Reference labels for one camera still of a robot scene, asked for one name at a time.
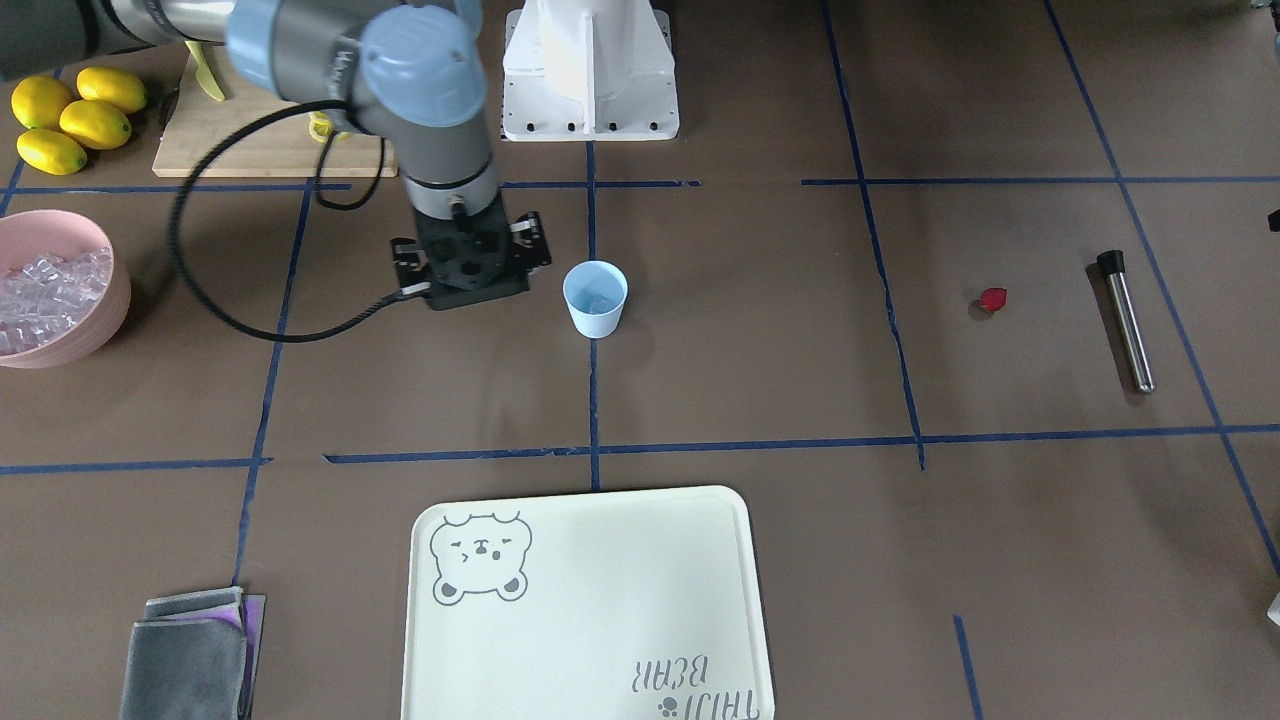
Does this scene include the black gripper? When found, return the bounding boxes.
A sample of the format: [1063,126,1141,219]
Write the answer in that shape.
[390,195,552,311]

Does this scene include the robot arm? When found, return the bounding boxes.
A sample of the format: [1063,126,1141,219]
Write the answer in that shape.
[3,1,550,310]

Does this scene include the light blue plastic cup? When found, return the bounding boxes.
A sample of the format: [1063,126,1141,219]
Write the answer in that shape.
[562,260,630,340]

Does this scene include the pink bowl of ice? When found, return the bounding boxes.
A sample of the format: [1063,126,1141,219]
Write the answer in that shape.
[1,209,131,369]

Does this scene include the lemon slices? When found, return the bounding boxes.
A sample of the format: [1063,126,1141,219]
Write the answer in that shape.
[307,111,349,143]

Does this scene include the wooden cutting board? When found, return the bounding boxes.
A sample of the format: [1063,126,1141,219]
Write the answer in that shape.
[152,44,399,179]

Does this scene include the yellow plastic knife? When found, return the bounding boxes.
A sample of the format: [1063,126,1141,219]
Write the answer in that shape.
[186,40,227,102]

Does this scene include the yellow lemon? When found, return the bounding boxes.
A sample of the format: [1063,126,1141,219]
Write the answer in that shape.
[10,76,77,129]
[59,100,133,150]
[76,67,148,115]
[15,128,90,176]

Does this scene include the cream bear tray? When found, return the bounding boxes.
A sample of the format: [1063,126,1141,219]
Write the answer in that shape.
[399,486,776,719]

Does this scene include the grey folded cloth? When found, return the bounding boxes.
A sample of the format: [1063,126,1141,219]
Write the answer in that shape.
[119,585,268,719]

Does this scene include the red strawberry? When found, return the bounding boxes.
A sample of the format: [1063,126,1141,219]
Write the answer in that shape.
[975,287,1009,315]

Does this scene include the steel muddler black tip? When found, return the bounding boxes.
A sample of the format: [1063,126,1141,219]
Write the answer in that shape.
[1096,249,1157,395]

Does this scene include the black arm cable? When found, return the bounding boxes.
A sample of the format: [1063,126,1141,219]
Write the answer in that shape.
[168,100,431,345]

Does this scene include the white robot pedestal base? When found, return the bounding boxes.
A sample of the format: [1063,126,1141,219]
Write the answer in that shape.
[500,1,681,143]

